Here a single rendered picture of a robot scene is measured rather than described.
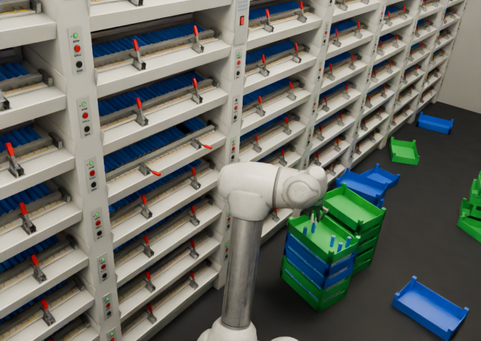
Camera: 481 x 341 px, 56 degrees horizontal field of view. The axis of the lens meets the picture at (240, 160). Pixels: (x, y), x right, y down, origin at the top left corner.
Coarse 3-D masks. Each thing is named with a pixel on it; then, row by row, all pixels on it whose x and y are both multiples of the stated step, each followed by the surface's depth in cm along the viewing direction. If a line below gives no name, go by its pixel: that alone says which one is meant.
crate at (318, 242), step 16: (288, 224) 228; (304, 224) 235; (320, 224) 235; (336, 224) 228; (304, 240) 220; (320, 240) 224; (336, 240) 225; (352, 240) 221; (320, 256) 214; (336, 256) 211
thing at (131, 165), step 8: (208, 128) 186; (192, 136) 179; (200, 136) 183; (176, 144) 173; (152, 152) 166; (160, 152) 167; (136, 160) 160; (144, 160) 162; (120, 168) 155; (128, 168) 157; (112, 176) 153; (120, 176) 154
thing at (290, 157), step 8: (288, 144) 258; (296, 144) 257; (272, 152) 250; (280, 152) 251; (288, 152) 257; (296, 152) 259; (264, 160) 241; (272, 160) 246; (280, 160) 247; (288, 160) 251; (296, 160) 255
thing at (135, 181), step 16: (208, 112) 191; (224, 128) 188; (208, 144) 182; (160, 160) 167; (176, 160) 170; (192, 160) 178; (128, 176) 157; (144, 176) 159; (160, 176) 166; (112, 192) 150; (128, 192) 155
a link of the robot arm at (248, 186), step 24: (240, 168) 142; (264, 168) 141; (240, 192) 141; (264, 192) 139; (240, 216) 143; (264, 216) 144; (240, 240) 145; (240, 264) 146; (240, 288) 147; (240, 312) 148; (216, 336) 149; (240, 336) 148
